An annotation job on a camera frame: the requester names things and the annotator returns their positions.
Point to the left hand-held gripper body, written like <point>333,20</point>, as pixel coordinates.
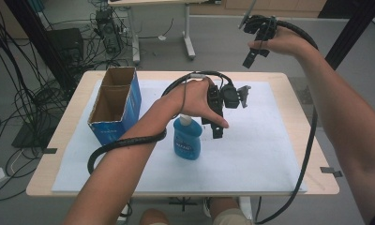
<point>231,97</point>

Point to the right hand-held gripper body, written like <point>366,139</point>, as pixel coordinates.
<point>262,26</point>

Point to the blue plastic bottle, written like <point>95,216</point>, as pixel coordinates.
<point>187,140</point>

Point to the blue cardboard box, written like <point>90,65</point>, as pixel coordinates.
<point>126,112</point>

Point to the person's left hand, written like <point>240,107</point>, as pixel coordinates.
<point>195,100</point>

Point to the person's right hand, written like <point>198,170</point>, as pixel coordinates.
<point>285,42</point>

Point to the wooden cabinet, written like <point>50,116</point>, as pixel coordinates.
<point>270,6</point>

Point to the white table mat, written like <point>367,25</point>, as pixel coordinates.
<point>254,150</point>

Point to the white desk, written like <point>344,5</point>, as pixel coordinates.
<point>187,37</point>

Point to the black table base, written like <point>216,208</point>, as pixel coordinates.
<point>183,202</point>

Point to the person's right leg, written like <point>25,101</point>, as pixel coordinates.
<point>228,212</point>

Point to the person's left knee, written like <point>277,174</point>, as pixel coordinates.
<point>154,217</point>

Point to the grey tape piece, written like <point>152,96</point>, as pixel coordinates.
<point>331,171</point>
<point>49,150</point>

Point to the black box case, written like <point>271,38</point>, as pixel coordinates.
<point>67,43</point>

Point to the black floor plate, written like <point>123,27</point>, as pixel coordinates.
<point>29,137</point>

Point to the black stand post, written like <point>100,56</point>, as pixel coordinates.
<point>42,43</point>
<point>351,34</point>

